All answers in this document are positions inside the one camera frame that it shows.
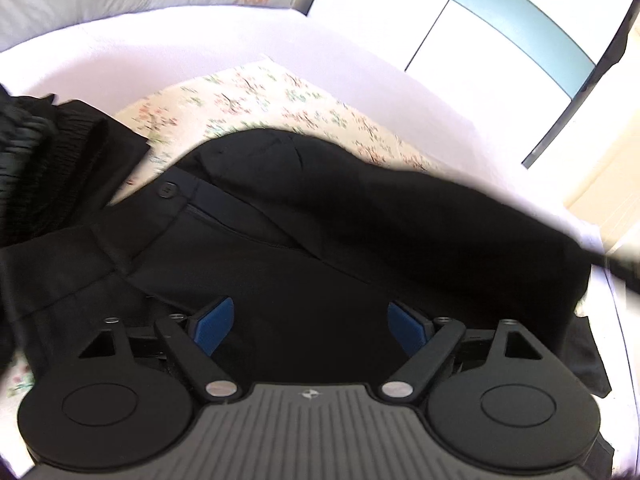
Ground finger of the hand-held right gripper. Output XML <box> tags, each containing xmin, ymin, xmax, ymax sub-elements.
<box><xmin>589</xmin><ymin>245</ymin><xmax>640</xmax><ymax>287</ymax></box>

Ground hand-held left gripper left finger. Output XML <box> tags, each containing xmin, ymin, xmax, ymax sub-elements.
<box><xmin>77</xmin><ymin>296</ymin><xmax>242</xmax><ymax>404</ymax></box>

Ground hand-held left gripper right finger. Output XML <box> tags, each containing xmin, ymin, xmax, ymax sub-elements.
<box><xmin>378</xmin><ymin>301</ymin><xmax>544</xmax><ymax>402</ymax></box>

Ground black buttoned pants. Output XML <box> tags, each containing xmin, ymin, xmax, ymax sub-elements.
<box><xmin>0</xmin><ymin>127</ymin><xmax>617</xmax><ymax>480</ymax></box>

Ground black elastic waist pants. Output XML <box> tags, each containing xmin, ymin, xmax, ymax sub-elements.
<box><xmin>0</xmin><ymin>84</ymin><xmax>152</xmax><ymax>252</ymax></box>

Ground floral printed mat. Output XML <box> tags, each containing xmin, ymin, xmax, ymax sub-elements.
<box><xmin>5</xmin><ymin>56</ymin><xmax>441</xmax><ymax>397</ymax></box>

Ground white and teal wardrobe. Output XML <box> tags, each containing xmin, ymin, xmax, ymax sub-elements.
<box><xmin>304</xmin><ymin>0</ymin><xmax>637</xmax><ymax>169</ymax></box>

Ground bed with purple sheet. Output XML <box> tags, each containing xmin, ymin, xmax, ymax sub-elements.
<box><xmin>0</xmin><ymin>6</ymin><xmax>633</xmax><ymax>478</ymax></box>

